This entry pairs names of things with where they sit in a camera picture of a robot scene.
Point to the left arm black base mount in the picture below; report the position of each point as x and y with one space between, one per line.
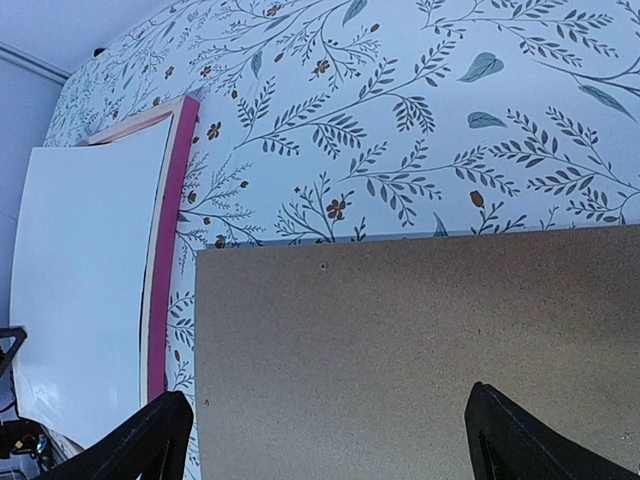
25 450

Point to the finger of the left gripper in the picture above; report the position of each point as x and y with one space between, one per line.
12 339

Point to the brown cardboard backing board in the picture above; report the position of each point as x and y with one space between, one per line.
356 360

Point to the landscape sunset photo print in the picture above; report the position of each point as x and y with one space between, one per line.
77 282

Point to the floral patterned table mat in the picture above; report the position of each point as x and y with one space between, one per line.
345 121

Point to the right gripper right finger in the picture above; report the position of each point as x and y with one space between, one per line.
507 442

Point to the left aluminium corner post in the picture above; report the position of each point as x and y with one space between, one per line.
33 64

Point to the pink wooden picture frame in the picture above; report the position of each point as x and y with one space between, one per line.
181 113

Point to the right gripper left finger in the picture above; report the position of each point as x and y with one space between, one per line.
151 444

